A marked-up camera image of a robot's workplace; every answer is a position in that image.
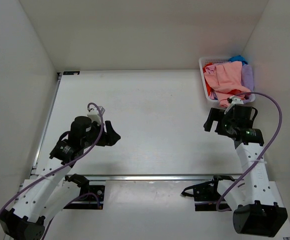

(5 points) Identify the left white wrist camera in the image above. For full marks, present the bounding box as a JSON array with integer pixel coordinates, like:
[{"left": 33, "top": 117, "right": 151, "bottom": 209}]
[{"left": 87, "top": 106, "right": 105, "bottom": 125}]

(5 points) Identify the black label sticker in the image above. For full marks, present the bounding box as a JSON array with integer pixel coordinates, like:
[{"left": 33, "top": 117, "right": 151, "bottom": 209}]
[{"left": 62, "top": 71, "right": 80, "bottom": 76}]

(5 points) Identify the white plastic laundry basket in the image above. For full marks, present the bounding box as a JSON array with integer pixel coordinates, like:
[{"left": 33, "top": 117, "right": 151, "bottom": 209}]
[{"left": 200, "top": 59, "right": 251, "bottom": 103}]

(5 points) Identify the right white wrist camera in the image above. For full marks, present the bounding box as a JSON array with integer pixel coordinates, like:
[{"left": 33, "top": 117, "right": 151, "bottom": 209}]
[{"left": 225, "top": 95, "right": 244, "bottom": 115}]

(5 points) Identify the blue t shirt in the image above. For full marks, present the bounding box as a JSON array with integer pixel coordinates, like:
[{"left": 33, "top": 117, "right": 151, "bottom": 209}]
[{"left": 228, "top": 55, "right": 248, "bottom": 65}]

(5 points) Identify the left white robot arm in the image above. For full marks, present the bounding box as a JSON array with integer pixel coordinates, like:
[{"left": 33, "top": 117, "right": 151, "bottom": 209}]
[{"left": 0, "top": 114, "right": 121, "bottom": 240}]

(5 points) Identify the lavender t shirt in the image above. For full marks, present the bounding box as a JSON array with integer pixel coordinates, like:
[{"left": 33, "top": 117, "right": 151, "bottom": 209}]
[{"left": 242, "top": 64, "right": 254, "bottom": 91}]

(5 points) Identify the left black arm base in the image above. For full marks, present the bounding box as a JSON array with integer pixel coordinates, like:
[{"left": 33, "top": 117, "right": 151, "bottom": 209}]
[{"left": 64, "top": 174, "right": 105, "bottom": 210}]

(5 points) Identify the orange t shirt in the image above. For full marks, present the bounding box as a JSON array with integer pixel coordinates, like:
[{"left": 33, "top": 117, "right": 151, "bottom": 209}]
[{"left": 203, "top": 62, "right": 213, "bottom": 96}]

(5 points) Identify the pink t shirt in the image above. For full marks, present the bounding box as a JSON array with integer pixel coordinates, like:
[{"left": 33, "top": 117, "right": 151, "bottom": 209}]
[{"left": 204, "top": 61, "right": 251, "bottom": 108}]

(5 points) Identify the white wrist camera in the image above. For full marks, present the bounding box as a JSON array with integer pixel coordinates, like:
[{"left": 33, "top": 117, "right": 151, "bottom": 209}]
[
  {"left": 225, "top": 95, "right": 244, "bottom": 115},
  {"left": 87, "top": 106, "right": 105, "bottom": 125}
]

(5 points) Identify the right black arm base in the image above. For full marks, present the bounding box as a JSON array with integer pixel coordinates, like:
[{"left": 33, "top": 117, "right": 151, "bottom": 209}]
[{"left": 181, "top": 175, "right": 235, "bottom": 212}]

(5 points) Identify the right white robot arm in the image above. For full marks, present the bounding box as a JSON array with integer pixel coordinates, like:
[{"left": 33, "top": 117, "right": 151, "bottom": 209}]
[{"left": 204, "top": 104, "right": 288, "bottom": 238}]

